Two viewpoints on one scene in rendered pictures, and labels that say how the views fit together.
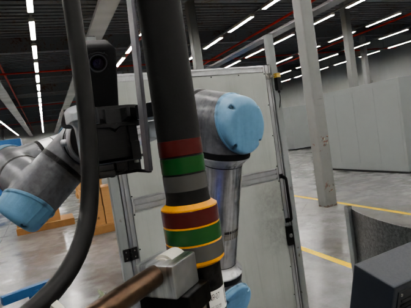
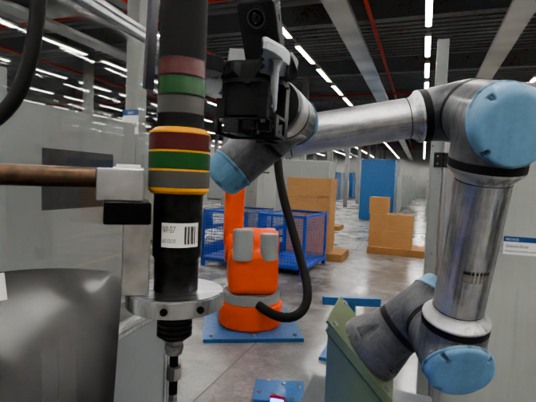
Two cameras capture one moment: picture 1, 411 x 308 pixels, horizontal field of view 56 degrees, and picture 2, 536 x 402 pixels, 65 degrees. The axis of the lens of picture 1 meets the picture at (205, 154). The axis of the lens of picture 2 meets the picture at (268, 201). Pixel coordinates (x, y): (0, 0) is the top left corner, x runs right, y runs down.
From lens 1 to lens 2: 0.27 m
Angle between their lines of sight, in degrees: 42
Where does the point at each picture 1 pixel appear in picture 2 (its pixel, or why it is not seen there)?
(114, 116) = (248, 70)
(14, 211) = (212, 168)
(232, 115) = (489, 108)
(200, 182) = (176, 104)
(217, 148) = (466, 153)
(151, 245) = not seen: hidden behind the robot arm
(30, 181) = (230, 144)
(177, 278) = (102, 181)
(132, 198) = not seen: hidden behind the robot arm
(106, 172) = (230, 125)
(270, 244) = not seen: outside the picture
